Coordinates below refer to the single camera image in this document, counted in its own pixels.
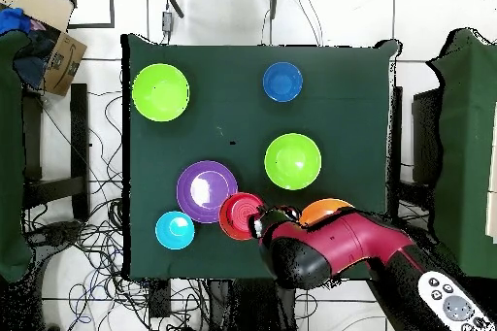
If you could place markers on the red-orange plastic bowl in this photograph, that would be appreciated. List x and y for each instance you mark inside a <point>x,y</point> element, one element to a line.
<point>237,216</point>

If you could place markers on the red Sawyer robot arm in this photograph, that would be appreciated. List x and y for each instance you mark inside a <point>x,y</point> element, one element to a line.
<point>341,245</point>

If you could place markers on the purple plastic bowl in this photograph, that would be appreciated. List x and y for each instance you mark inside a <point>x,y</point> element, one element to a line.
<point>204,191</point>

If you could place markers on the large orange plastic bowl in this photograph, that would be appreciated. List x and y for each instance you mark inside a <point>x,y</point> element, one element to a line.
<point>322,208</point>

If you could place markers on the green plastic bowl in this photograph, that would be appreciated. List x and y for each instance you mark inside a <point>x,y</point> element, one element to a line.
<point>293,161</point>
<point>160,92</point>

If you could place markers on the cyan plastic bowl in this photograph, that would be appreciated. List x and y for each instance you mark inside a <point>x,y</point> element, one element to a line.
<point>174,230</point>

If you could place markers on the black power strip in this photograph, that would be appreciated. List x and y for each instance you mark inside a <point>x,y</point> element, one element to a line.
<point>160,296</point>

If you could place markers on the blue plastic bowl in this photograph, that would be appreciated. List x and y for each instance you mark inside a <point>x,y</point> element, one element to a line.
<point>282,81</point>

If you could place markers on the dark green tablecloth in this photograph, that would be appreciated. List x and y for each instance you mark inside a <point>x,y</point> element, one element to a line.
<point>349,113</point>

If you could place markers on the green cloth covered table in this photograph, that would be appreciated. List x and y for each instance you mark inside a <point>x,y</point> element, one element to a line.
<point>466,152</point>
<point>9,152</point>

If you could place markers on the black tripod leg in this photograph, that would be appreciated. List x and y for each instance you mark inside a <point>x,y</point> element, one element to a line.
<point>172,1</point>
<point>273,1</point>

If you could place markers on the brown cardboard box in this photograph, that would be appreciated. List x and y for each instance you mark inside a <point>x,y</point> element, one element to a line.
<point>64,63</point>

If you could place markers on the blue cloth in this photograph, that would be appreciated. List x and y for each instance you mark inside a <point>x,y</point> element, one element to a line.
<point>13,20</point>

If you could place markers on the black stool frame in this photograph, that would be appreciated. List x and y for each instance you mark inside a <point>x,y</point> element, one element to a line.
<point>427,137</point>
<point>80,133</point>

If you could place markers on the black pedestal foot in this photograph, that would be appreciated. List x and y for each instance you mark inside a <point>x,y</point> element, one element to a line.
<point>58,232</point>

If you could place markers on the black metal frame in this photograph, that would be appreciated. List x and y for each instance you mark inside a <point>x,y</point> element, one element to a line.
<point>112,5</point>

